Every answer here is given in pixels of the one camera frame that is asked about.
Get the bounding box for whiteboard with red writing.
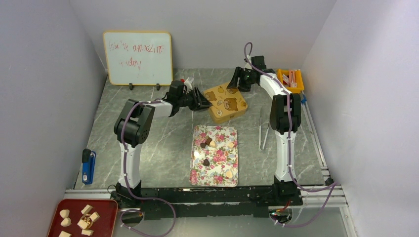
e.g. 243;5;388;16
102;31;173;86

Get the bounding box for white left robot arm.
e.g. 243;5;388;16
114;80;212;207

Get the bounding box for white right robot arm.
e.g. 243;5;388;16
227;55;301;205

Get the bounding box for red tray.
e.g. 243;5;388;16
47;199;118;237

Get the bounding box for silver tin lid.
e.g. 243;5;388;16
204;82;248;118

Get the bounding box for gold chocolate tin box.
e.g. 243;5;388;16
209;106;247;124

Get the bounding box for blue black stapler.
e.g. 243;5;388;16
82;148;96;185

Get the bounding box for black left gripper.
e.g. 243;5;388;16
178;87;213;112

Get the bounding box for white heart chocolate bottom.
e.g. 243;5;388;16
225;170;233;179

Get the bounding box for orange parts bin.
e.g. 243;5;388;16
276;69;304;93

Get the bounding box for dark rectangular chocolate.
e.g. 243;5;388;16
205;137;212;146

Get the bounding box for floral rectangular tray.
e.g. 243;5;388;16
189;125;239;188

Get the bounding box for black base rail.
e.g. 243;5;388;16
110;182;303;220

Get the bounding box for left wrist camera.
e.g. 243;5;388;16
180;77;194;91

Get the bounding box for metal tongs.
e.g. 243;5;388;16
258;106;270;151

